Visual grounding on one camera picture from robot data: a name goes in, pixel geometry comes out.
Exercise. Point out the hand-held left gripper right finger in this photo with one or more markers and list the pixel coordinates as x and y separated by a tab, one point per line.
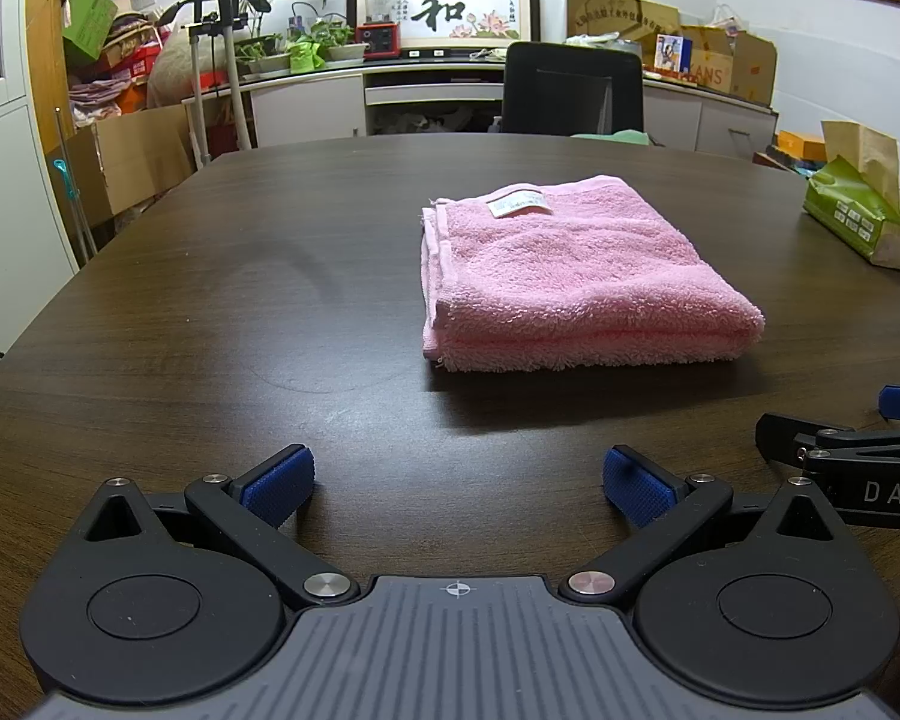
637	486

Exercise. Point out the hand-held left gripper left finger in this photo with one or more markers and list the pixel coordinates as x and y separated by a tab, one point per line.
281	486

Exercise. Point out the pink towel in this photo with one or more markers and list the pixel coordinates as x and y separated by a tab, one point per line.
570	277

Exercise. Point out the green tissue pack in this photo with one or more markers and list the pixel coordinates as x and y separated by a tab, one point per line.
851	206

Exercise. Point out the orange box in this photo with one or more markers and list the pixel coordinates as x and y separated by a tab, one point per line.
799	146

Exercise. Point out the green cloth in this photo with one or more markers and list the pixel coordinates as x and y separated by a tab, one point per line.
613	136

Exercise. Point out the large brown cardboard box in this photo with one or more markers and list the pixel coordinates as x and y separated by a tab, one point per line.
139	161

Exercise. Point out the open printed cardboard box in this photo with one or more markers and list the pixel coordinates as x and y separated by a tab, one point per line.
750	64

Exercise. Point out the white counter cabinet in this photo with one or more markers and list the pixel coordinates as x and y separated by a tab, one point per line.
307	105

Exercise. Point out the small picture box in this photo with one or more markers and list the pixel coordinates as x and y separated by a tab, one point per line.
671	54

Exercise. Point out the black office chair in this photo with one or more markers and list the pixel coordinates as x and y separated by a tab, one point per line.
562	86

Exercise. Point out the white plastic bag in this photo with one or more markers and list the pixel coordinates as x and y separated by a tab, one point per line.
722	19

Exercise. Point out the grey metal cabinet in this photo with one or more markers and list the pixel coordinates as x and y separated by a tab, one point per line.
4	165

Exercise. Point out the small potted plant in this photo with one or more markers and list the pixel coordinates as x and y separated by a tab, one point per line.
261	56

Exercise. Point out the bright green bag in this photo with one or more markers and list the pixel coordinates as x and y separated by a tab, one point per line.
305	56

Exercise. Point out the flat printed cardboard sheet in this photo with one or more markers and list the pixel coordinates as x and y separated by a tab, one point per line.
619	11

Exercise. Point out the blender with red base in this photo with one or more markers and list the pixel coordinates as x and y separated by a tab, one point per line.
377	30

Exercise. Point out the straw hat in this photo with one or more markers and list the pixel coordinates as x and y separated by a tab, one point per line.
130	15

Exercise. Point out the framed calligraphy picture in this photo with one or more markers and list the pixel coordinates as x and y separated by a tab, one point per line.
472	11

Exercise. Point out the green cardboard box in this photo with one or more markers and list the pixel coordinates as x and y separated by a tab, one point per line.
86	19

